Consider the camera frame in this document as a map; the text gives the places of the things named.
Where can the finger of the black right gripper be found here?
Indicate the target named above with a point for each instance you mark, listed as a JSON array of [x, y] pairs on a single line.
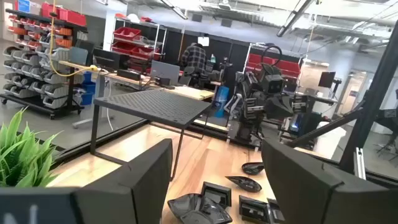
[[286, 105], [273, 105]]

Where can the black square mini plate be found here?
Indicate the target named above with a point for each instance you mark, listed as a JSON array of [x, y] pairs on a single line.
[[275, 213], [253, 211], [216, 194]]

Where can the wooden workshop desk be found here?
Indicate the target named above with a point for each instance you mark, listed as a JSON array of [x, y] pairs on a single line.
[[192, 92]]

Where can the blue sign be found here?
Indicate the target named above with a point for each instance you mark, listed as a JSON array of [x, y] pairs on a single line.
[[24, 6]]

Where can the grey laptop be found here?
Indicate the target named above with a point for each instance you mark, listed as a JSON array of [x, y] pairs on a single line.
[[164, 72]]

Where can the green plant in white pot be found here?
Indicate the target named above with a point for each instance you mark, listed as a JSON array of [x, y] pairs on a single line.
[[18, 155]]

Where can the rack with red bins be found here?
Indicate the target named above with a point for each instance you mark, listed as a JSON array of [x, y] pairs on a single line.
[[287, 67]]

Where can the blue bin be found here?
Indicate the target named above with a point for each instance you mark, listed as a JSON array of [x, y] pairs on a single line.
[[222, 99]]

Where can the black monitor on stand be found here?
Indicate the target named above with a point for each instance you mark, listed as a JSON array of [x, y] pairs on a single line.
[[326, 79]]

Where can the person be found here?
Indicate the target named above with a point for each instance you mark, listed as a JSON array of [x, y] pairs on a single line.
[[193, 57]]

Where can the black case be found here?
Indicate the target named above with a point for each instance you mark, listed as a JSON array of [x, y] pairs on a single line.
[[129, 74]]

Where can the black office chair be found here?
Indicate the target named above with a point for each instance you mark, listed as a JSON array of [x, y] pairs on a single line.
[[388, 118]]

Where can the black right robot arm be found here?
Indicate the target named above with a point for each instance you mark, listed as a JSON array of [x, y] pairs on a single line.
[[245, 130]]

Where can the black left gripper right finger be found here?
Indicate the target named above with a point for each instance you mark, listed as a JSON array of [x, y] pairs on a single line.
[[304, 193]]

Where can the white office chair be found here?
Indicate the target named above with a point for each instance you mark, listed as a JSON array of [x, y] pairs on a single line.
[[233, 104]]

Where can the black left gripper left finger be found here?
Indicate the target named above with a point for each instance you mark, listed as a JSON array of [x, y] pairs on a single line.
[[140, 186]]

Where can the white sign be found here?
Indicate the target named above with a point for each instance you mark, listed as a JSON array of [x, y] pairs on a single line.
[[203, 41]]

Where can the silver aluminium extrusion piece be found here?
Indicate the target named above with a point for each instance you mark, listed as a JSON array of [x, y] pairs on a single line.
[[359, 165]]

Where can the black wavy round mini plate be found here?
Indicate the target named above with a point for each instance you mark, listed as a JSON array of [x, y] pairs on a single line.
[[199, 211]]

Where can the black perforated metal shelf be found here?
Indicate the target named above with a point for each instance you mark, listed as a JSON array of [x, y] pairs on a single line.
[[155, 105]]

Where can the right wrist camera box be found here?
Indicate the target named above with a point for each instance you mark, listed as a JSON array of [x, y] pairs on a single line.
[[274, 83]]

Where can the blue crates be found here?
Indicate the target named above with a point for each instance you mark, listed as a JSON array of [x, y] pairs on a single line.
[[88, 88]]

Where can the black teardrop mini plate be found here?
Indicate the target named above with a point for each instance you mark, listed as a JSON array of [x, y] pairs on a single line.
[[245, 183], [252, 168]]

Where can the white box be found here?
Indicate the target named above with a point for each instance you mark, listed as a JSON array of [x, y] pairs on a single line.
[[329, 143]]

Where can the black desk monitor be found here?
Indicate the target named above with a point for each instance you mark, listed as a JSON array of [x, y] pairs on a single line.
[[109, 59]]

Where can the rack with grey storage bins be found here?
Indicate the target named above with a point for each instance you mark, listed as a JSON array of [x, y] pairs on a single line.
[[31, 74]]

